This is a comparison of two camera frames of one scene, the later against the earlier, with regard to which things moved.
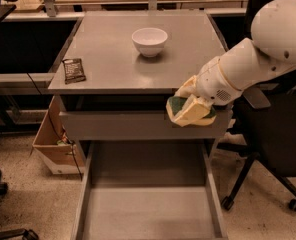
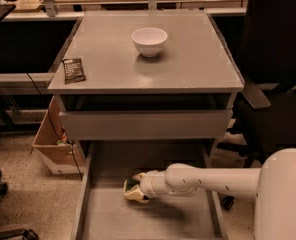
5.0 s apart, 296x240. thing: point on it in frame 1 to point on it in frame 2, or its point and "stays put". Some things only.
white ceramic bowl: [149, 41] stays put
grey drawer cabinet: [146, 178] stays put
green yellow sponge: [176, 103] to [129, 184]
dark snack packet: [73, 71] stays put
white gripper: [214, 83] to [149, 184]
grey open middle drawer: [150, 190] stays put
